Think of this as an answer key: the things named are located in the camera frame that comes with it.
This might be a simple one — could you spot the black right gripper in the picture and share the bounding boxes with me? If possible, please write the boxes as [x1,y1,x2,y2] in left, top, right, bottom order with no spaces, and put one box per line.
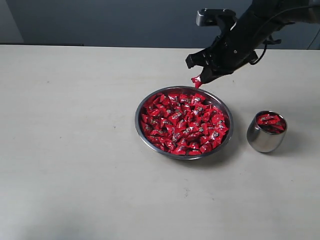
[185,14,259,84]

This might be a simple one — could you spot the steel bowl of candies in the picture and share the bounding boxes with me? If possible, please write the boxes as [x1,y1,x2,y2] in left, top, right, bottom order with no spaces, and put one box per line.
[134,85,235,161]

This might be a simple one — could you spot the pile of red wrapped candies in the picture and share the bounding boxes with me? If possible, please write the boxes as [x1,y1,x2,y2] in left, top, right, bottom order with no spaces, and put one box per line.
[140,91,230,156]

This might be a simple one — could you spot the stainless steel cup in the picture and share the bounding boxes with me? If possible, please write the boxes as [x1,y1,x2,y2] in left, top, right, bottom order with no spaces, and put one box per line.
[246,110,288,153]

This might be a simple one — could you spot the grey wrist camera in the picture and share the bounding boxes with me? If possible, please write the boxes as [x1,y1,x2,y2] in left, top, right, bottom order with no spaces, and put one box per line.
[195,8,237,27]

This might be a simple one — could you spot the black cable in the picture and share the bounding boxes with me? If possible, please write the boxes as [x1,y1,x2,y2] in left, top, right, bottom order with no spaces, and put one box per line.
[249,6,320,66]

